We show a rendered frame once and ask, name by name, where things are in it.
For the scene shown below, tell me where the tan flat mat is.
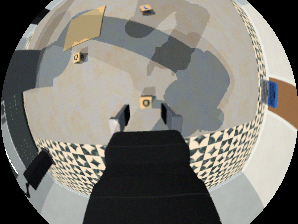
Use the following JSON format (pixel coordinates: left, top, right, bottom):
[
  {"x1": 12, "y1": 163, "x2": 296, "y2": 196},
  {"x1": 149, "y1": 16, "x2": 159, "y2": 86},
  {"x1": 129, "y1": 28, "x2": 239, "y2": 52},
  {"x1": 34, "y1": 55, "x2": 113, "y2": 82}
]
[{"x1": 63, "y1": 6, "x2": 106, "y2": 52}]

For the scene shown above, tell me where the tan block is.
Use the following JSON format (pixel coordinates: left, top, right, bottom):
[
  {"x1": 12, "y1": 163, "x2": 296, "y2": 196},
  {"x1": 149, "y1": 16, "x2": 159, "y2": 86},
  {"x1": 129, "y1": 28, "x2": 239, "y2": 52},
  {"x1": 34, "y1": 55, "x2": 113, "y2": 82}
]
[
  {"x1": 140, "y1": 4, "x2": 152, "y2": 15},
  {"x1": 140, "y1": 95, "x2": 152, "y2": 109},
  {"x1": 73, "y1": 52, "x2": 84, "y2": 64}
]

